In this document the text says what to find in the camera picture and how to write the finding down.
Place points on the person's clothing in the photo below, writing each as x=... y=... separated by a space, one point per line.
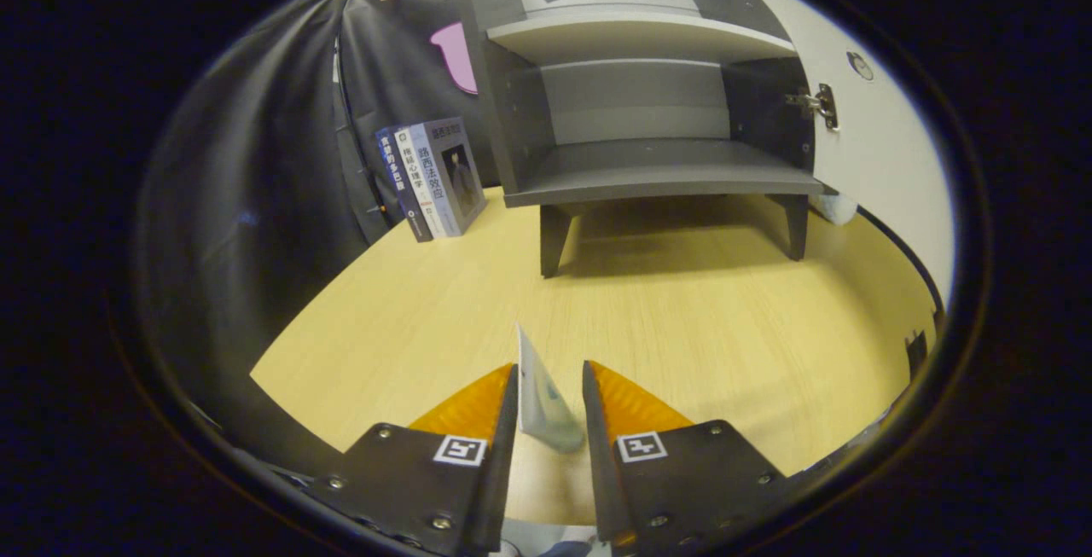
x=554 y=542

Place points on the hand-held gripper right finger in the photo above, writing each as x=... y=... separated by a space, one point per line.
x=601 y=472

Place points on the small blue white pouch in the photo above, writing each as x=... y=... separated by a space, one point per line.
x=546 y=412

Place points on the small white object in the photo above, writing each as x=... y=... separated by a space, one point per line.
x=836 y=209

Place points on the metal door hinge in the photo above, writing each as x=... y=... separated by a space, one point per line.
x=826 y=105

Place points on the black backdrop cloth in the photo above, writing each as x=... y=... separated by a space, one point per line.
x=256 y=156

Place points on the grey cover book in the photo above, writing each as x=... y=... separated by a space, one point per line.
x=461 y=173

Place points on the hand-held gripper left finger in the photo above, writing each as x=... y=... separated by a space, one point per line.
x=499 y=472

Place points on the grey cabinet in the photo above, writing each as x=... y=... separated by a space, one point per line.
x=648 y=169

